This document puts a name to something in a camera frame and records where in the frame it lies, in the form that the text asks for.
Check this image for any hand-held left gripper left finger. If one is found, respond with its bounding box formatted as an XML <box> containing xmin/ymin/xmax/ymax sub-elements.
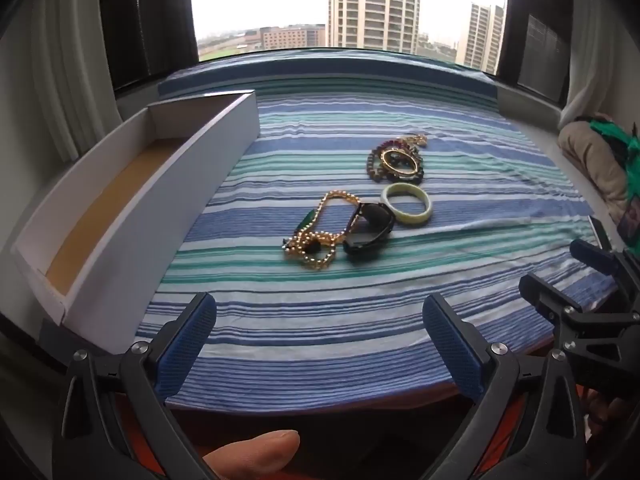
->
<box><xmin>55</xmin><ymin>291</ymin><xmax>217</xmax><ymax>480</ymax></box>

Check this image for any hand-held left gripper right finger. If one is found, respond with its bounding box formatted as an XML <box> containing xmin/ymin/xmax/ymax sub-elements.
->
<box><xmin>421</xmin><ymin>293</ymin><xmax>587</xmax><ymax>480</ymax></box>

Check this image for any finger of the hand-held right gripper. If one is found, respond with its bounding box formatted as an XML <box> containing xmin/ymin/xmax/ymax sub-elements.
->
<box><xmin>570</xmin><ymin>238</ymin><xmax>626</xmax><ymax>279</ymax></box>
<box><xmin>518</xmin><ymin>272</ymin><xmax>586</xmax><ymax>330</ymax></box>

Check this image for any pale green jade bangle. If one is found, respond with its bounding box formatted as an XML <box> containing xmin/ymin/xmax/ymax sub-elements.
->
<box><xmin>381</xmin><ymin>182</ymin><xmax>432</xmax><ymax>226</ymax></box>

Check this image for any white cardboard box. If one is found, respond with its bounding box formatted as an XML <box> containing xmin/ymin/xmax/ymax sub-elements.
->
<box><xmin>11</xmin><ymin>90</ymin><xmax>260</xmax><ymax>328</ymax></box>

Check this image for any black wristwatch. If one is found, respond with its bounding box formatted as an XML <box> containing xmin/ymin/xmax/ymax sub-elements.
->
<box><xmin>342</xmin><ymin>201</ymin><xmax>396</xmax><ymax>262</ymax></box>

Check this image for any gold bead necklace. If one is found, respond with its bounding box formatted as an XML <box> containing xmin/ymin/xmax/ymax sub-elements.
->
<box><xmin>281</xmin><ymin>190</ymin><xmax>362</xmax><ymax>272</ymax></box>

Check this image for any gold bracelet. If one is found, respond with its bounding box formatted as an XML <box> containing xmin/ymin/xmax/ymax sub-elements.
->
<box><xmin>382</xmin><ymin>149</ymin><xmax>421</xmax><ymax>177</ymax></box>

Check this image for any tan bead bracelet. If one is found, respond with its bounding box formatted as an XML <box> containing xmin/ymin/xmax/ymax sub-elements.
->
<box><xmin>367</xmin><ymin>147</ymin><xmax>396</xmax><ymax>183</ymax></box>

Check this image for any red bead bracelet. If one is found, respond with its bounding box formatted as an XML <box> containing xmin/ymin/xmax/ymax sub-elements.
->
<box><xmin>372</xmin><ymin>132</ymin><xmax>430</xmax><ymax>161</ymax></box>

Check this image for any person's right hand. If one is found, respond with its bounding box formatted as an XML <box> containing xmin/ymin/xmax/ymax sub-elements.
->
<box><xmin>582</xmin><ymin>387</ymin><xmax>640</xmax><ymax>461</ymax></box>

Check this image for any person's left hand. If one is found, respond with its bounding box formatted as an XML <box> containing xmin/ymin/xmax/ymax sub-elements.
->
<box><xmin>201</xmin><ymin>430</ymin><xmax>301</xmax><ymax>480</ymax></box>

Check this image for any beige cushion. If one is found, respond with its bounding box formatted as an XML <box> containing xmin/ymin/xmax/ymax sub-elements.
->
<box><xmin>557</xmin><ymin>122</ymin><xmax>633</xmax><ymax>221</ymax></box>

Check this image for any green cloth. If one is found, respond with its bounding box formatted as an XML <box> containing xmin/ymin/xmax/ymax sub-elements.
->
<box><xmin>587</xmin><ymin>116</ymin><xmax>640</xmax><ymax>187</ymax></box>

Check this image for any blue striped bed sheet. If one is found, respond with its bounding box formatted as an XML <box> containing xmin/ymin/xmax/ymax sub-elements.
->
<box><xmin>137</xmin><ymin>49</ymin><xmax>618</xmax><ymax>416</ymax></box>

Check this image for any white curtain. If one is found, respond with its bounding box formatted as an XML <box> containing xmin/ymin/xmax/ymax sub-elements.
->
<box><xmin>30</xmin><ymin>0</ymin><xmax>121</xmax><ymax>161</ymax></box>
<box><xmin>562</xmin><ymin>0</ymin><xmax>640</xmax><ymax>128</ymax></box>

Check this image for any slim beige apartment tower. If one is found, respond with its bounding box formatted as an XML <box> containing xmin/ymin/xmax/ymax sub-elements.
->
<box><xmin>457</xmin><ymin>2</ymin><xmax>506</xmax><ymax>74</ymax></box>

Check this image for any low brown building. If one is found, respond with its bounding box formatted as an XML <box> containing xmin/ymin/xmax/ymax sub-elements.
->
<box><xmin>259</xmin><ymin>25</ymin><xmax>327</xmax><ymax>51</ymax></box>

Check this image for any tall beige apartment tower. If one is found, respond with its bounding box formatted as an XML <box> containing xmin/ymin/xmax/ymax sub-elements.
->
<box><xmin>327</xmin><ymin>0</ymin><xmax>421</xmax><ymax>54</ymax></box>

